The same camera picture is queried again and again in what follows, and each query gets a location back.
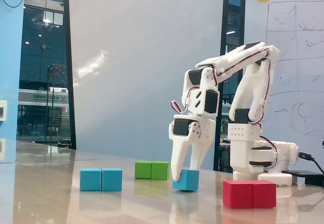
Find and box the dark metal lattice tower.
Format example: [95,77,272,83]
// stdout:
[46,63,68,146]

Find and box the wide black window frame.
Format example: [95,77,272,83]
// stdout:
[213,0,247,171]

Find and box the white wall switch box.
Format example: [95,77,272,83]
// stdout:
[0,100,8,121]

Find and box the red white black servo cable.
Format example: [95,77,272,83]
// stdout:
[171,100,191,115]

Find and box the flat black power box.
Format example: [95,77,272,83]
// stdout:
[281,169,324,186]

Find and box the whiteboard with pen drawings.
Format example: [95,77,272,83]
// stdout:
[243,0,324,146]

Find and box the slim black window post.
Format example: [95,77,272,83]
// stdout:
[62,0,77,150]

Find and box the black plug with cable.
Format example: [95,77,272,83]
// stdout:
[298,152,324,174]

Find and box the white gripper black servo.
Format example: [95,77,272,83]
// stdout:
[168,116,216,182]

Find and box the long blue block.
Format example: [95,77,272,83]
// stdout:
[79,167,123,192]

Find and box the long green block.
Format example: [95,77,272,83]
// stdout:
[134,161,170,181]

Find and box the small blue cube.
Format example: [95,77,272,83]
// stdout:
[172,168,200,193]

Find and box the long red block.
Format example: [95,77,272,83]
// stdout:
[222,179,277,209]

